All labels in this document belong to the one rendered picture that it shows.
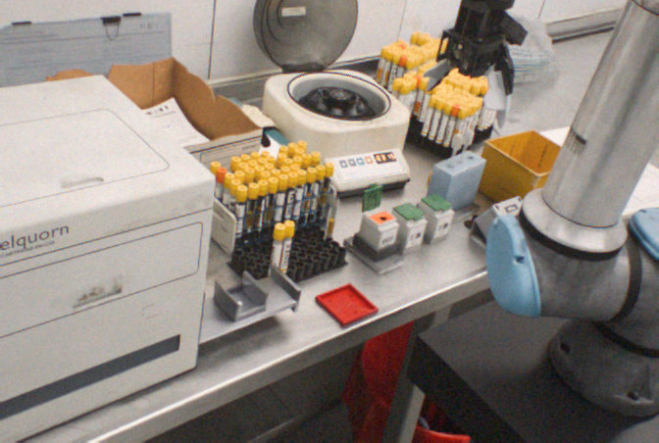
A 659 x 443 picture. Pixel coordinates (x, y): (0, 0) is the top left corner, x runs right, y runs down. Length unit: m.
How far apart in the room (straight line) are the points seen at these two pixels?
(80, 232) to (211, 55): 0.87
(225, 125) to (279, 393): 0.74
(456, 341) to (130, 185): 0.48
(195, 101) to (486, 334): 0.69
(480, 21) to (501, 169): 0.36
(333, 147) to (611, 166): 0.68
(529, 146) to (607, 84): 0.81
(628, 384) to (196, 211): 0.56
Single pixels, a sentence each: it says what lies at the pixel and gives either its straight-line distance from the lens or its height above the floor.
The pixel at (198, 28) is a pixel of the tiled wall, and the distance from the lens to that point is 1.69.
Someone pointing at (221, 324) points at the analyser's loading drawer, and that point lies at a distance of 1.15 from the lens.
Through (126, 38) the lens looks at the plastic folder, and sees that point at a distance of 1.59.
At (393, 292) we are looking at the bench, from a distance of 1.33.
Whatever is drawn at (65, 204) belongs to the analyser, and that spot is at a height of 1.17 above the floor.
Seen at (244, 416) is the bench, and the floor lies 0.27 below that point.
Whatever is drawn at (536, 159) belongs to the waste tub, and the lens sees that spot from 1.71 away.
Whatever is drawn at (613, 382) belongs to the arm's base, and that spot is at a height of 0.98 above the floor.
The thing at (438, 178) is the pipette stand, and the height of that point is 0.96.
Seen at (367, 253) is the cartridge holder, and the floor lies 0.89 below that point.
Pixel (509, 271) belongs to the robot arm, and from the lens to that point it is 1.00.
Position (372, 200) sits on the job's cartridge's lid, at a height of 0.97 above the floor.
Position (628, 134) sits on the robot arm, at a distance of 0.92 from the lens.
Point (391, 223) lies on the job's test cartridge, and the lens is 1.35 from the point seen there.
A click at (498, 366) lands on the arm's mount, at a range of 1.15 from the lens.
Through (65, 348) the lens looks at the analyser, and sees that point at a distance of 1.00.
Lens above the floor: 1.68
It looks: 32 degrees down
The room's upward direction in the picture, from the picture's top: 11 degrees clockwise
